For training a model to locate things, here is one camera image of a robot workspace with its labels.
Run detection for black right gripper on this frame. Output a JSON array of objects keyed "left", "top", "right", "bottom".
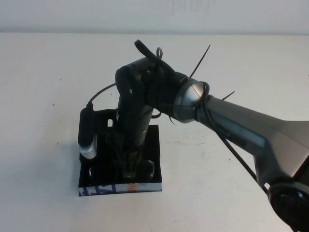
[{"left": 111, "top": 130, "right": 147, "bottom": 179}]

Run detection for black framed glasses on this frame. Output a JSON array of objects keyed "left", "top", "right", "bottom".
[{"left": 88, "top": 159, "right": 157, "bottom": 182}]

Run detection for black printed glasses case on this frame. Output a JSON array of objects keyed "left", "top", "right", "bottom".
[{"left": 77, "top": 124, "right": 163, "bottom": 198}]

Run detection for black zip tie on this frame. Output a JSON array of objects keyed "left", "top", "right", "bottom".
[
  {"left": 189, "top": 44, "right": 211, "bottom": 80},
  {"left": 221, "top": 90, "right": 236, "bottom": 101}
]

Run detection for black right camera bracket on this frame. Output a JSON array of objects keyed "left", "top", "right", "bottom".
[{"left": 93, "top": 109, "right": 120, "bottom": 150}]

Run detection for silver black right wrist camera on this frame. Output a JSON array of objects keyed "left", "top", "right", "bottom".
[{"left": 77, "top": 103, "right": 98, "bottom": 160}]

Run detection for thin black strap loop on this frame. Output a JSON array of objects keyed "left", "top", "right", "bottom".
[{"left": 151, "top": 110, "right": 180, "bottom": 127}]

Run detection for black right camera cable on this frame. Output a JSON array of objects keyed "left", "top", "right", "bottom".
[{"left": 89, "top": 83, "right": 117, "bottom": 108}]

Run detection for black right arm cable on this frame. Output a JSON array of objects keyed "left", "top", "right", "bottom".
[{"left": 201, "top": 81, "right": 270, "bottom": 194}]

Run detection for black velcro strap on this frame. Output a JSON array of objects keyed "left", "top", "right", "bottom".
[{"left": 134, "top": 39, "right": 174, "bottom": 73}]

